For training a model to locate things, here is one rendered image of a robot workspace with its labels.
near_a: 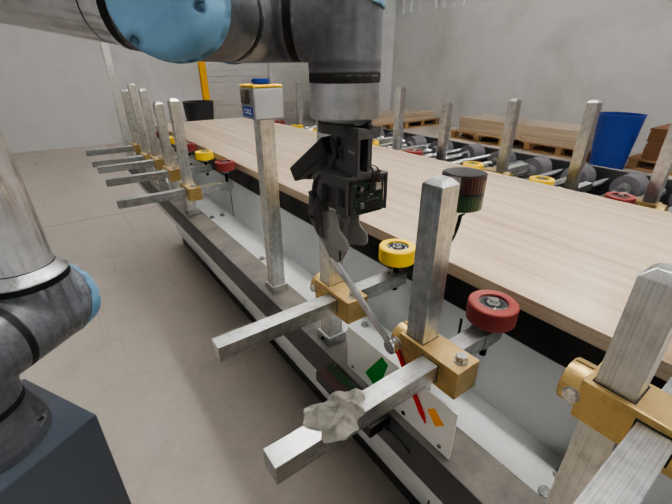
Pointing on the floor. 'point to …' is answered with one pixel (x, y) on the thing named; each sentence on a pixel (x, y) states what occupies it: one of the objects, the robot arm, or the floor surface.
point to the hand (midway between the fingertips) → (336, 251)
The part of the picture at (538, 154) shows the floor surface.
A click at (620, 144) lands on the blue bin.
